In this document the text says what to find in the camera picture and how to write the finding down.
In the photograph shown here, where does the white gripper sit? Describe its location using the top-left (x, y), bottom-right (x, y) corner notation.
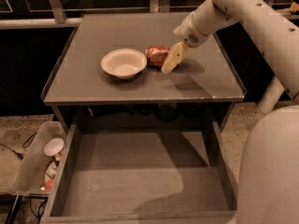
top-left (161, 12), bottom-right (208, 74)

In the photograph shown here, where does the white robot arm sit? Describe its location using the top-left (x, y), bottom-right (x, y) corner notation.
top-left (162, 0), bottom-right (299, 224)

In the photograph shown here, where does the grey cabinet with flat top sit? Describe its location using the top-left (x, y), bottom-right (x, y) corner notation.
top-left (42, 12), bottom-right (245, 121)

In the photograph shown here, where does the open grey top drawer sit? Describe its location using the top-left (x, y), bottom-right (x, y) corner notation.
top-left (41, 119), bottom-right (238, 224)

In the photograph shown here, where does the metal window railing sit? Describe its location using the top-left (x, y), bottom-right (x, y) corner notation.
top-left (0, 0), bottom-right (299, 31)

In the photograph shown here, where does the white paper bowl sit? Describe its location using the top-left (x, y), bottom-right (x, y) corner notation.
top-left (100, 49), bottom-right (147, 79)

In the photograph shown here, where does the white bowl in bin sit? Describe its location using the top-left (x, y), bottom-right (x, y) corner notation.
top-left (44, 137), bottom-right (64, 157)

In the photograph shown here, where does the orange object in bin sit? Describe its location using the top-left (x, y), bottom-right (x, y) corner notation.
top-left (45, 179), bottom-right (54, 189)

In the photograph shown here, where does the clear plastic storage bin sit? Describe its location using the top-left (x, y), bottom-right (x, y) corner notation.
top-left (9, 121), bottom-right (66, 197)

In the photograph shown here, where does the white diagonal support post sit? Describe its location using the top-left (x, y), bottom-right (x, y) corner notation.
top-left (257, 77), bottom-right (284, 114)

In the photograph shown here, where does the black power cable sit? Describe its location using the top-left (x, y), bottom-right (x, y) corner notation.
top-left (0, 132), bottom-right (38, 161)

